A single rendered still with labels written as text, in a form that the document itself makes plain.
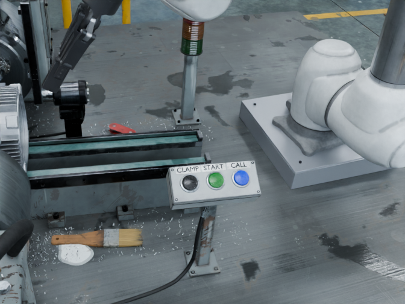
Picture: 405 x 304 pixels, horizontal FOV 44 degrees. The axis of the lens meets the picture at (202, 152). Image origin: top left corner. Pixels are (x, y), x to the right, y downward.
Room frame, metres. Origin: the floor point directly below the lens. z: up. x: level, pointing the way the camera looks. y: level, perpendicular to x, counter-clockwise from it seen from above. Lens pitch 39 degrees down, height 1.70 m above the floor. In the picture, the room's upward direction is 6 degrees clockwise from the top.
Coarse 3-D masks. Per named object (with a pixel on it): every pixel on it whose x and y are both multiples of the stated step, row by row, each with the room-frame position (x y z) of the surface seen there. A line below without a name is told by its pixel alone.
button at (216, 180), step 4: (212, 176) 0.71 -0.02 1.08; (216, 176) 0.71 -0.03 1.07; (220, 176) 0.71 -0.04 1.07; (208, 180) 0.70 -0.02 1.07; (212, 180) 0.70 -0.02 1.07; (216, 180) 0.70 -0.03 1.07; (220, 180) 0.70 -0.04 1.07; (212, 184) 0.70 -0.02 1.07; (216, 184) 0.70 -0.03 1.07; (220, 184) 0.70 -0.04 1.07
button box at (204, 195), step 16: (176, 176) 0.70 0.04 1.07; (208, 176) 0.71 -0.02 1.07; (224, 176) 0.72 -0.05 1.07; (256, 176) 0.73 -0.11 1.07; (176, 192) 0.67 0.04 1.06; (192, 192) 0.68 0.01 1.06; (208, 192) 0.69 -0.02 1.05; (224, 192) 0.69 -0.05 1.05; (240, 192) 0.70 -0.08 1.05; (256, 192) 0.70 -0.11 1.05; (176, 208) 0.68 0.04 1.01
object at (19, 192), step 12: (0, 156) 0.64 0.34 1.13; (0, 168) 0.61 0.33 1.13; (12, 168) 0.64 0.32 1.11; (0, 180) 0.59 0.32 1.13; (12, 180) 0.61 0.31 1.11; (24, 180) 0.64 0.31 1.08; (0, 192) 0.56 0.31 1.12; (12, 192) 0.58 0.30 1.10; (24, 192) 0.62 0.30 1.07; (0, 204) 0.54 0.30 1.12; (12, 204) 0.56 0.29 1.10; (24, 204) 0.59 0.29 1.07; (0, 216) 0.51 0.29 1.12; (12, 216) 0.54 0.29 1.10; (24, 216) 0.57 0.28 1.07; (0, 228) 0.50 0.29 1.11
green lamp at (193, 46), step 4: (184, 40) 1.26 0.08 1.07; (188, 40) 1.25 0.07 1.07; (192, 40) 1.26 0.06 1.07; (196, 40) 1.26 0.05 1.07; (200, 40) 1.27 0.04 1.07; (184, 44) 1.26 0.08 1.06; (188, 44) 1.25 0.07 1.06; (192, 44) 1.25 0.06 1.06; (196, 44) 1.26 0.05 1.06; (200, 44) 1.27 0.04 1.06; (184, 48) 1.26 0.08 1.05; (188, 48) 1.26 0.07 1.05; (192, 48) 1.25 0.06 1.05; (196, 48) 1.26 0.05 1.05; (200, 48) 1.27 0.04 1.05; (184, 52) 1.26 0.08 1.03; (188, 52) 1.25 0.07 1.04; (192, 52) 1.25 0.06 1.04; (196, 52) 1.26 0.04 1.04; (200, 52) 1.27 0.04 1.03
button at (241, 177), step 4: (236, 172) 0.73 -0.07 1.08; (240, 172) 0.73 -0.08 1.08; (244, 172) 0.73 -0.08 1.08; (236, 176) 0.72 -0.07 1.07; (240, 176) 0.72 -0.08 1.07; (244, 176) 0.72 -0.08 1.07; (248, 176) 0.72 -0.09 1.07; (236, 180) 0.71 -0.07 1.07; (240, 180) 0.71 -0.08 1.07; (244, 180) 0.71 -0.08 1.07; (248, 180) 0.72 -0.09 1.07; (240, 184) 0.71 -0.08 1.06; (244, 184) 0.71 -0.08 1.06
